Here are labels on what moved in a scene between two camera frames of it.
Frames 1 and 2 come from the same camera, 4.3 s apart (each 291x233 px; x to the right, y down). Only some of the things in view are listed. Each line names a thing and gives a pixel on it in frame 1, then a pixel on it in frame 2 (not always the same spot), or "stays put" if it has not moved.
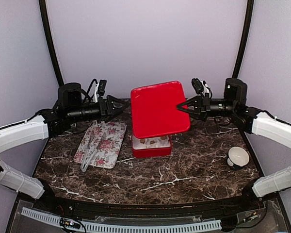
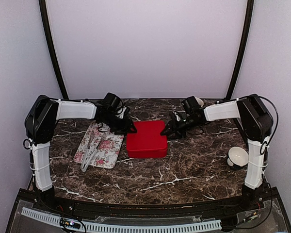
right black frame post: (250, 9) stays put
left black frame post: (46, 25) stays put
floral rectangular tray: (106, 155) stays put
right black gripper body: (205, 108) → (180, 128)
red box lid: (154, 110) → (148, 142)
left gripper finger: (115, 115) → (131, 129)
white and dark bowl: (238, 158) stays put
